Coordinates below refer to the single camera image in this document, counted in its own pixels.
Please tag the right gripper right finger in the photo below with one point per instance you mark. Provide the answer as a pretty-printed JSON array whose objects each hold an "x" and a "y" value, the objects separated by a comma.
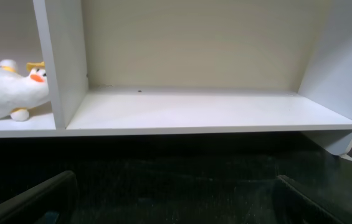
[{"x": 297, "y": 208}]

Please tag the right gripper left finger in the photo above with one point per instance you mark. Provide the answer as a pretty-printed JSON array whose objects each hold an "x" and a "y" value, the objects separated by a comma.
[{"x": 32, "y": 202}]

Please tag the white plush duck with hat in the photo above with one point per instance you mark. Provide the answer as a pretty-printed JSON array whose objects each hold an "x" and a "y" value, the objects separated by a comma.
[{"x": 1, "y": 90}]

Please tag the white shelf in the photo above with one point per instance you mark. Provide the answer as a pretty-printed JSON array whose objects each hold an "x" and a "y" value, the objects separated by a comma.
[{"x": 194, "y": 109}]

